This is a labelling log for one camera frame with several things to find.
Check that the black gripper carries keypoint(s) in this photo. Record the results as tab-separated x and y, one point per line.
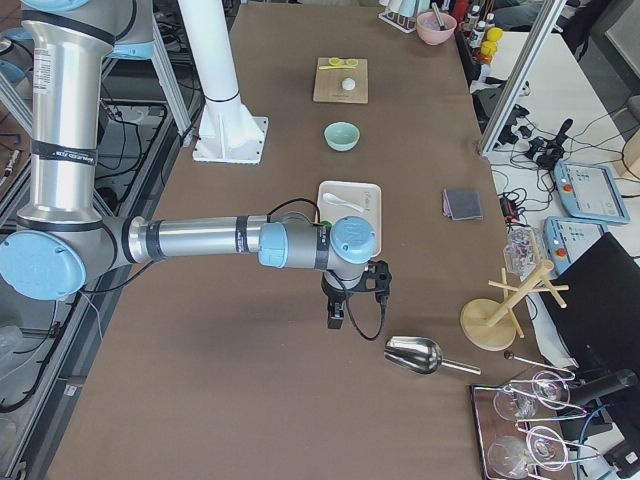
334	293

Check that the white ceramic spoon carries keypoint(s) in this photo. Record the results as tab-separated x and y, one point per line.
333	199

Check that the silver UR robot arm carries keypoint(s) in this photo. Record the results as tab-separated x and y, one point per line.
62	242

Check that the mint green bowl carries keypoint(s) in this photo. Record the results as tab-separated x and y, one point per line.
342	136

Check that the white steamed bun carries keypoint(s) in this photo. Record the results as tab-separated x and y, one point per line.
348	84

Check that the pink bowl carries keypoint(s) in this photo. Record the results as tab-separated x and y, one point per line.
428	28

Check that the metal scoop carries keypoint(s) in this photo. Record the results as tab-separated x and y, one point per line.
422	355

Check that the cream rectangular tray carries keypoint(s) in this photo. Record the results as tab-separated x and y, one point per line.
368	196

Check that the wooden mug tree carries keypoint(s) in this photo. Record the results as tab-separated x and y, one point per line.
493	325

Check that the grey folded cloth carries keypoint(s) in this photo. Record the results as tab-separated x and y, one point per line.
462	205

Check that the clear plastic container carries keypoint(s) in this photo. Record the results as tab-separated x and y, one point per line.
521	253

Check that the wooden cutting board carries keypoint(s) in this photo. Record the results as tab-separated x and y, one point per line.
328	89

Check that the wine glass rack tray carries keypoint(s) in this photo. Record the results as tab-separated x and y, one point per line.
518	428

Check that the blue teach pendant lower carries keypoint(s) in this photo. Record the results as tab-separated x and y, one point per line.
568	238

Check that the blue teach pendant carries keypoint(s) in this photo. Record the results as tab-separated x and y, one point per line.
590	192
568	238

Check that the black monitor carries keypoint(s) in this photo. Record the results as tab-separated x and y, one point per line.
599	327

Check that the blue teach pendant upper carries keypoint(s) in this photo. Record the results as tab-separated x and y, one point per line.
590	192

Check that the white dish rack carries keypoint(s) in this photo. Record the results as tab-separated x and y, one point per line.
402	14

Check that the yellow toy figure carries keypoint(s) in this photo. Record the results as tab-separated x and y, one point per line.
489	46

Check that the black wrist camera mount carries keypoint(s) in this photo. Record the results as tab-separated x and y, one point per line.
378	280

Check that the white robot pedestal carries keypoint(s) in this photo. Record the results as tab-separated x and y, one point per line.
228	132

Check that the aluminium frame post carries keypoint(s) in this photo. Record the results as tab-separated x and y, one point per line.
542	27

